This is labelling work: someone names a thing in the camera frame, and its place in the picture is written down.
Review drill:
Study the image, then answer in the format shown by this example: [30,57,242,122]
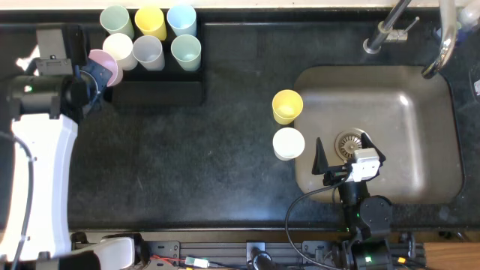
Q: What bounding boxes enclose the green cup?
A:
[170,34,203,72]
[99,4,135,40]

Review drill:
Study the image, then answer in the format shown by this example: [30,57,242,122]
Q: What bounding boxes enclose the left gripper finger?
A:
[80,59,114,95]

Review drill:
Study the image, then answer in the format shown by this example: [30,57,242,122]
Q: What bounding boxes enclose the steel sink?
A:
[293,65,464,206]

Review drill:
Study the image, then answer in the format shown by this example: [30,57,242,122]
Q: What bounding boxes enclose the grey cup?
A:
[131,34,166,72]

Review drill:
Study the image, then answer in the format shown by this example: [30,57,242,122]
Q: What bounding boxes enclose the blue soap bottle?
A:
[434,0,480,44]

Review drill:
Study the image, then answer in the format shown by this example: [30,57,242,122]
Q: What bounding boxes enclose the yellow cup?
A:
[133,5,168,41]
[271,88,305,126]

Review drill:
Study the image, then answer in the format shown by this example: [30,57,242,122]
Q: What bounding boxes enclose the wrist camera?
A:
[350,147,382,184]
[35,28,74,77]

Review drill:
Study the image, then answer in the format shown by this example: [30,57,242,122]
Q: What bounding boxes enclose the white cup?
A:
[102,32,139,71]
[271,127,306,162]

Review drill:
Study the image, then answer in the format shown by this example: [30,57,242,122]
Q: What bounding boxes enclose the blue cup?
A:
[166,4,198,38]

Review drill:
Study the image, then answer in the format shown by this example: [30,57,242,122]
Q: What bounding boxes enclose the steel tap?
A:
[362,0,461,80]

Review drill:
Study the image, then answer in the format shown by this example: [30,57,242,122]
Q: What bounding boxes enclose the black cable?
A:
[283,164,356,270]
[0,130,35,270]

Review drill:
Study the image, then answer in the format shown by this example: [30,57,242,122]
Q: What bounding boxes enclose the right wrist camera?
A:
[350,147,382,184]

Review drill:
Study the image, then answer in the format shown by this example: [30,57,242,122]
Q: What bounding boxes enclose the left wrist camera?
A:
[35,28,74,77]

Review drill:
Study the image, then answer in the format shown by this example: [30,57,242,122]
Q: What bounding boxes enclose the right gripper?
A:
[311,132,387,188]

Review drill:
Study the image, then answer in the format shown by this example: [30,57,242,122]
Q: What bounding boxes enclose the black tray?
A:
[101,7,206,108]

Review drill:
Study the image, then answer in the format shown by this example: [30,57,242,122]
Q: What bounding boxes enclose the mounting rail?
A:
[70,231,428,270]

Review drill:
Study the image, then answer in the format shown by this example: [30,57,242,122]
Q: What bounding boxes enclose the pink cup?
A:
[88,49,124,88]

